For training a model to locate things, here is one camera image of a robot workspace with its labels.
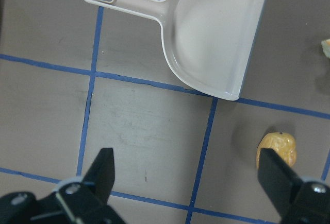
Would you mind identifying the yellow green sponge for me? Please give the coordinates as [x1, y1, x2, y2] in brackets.
[321, 39, 330, 58]

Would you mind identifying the yellow potato toy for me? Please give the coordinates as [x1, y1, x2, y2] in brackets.
[256, 132, 297, 169]

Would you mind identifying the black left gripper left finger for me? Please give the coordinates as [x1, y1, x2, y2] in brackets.
[55, 148, 115, 223]

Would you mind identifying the beige plastic dustpan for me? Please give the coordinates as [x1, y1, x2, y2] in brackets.
[84, 0, 266, 101]

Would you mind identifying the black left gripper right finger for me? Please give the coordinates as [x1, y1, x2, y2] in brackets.
[258, 148, 329, 223]

